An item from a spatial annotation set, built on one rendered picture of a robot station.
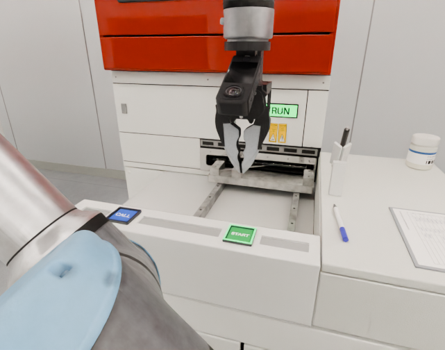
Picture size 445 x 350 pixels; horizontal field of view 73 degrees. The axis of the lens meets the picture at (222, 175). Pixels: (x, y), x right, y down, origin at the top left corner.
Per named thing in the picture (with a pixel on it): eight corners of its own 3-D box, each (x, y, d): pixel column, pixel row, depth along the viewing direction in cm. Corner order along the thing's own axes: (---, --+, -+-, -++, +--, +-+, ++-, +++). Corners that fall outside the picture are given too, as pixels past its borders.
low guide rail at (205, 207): (224, 180, 118) (224, 173, 116) (229, 180, 117) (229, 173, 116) (168, 260, 73) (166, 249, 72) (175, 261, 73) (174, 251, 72)
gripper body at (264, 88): (271, 114, 54) (276, 42, 50) (264, 126, 47) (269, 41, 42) (230, 112, 56) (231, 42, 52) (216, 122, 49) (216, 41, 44)
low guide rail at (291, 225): (294, 189, 110) (295, 181, 109) (300, 189, 110) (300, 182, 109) (279, 282, 66) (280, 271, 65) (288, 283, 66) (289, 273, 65)
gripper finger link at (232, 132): (247, 163, 57) (248, 115, 54) (239, 175, 52) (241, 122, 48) (231, 162, 58) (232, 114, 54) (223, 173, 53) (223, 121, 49)
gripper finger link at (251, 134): (263, 165, 56) (266, 116, 53) (257, 177, 51) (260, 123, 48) (247, 163, 57) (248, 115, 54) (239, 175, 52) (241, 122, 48)
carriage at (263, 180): (214, 173, 116) (214, 167, 115) (312, 185, 106) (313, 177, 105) (207, 182, 109) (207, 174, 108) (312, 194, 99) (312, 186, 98)
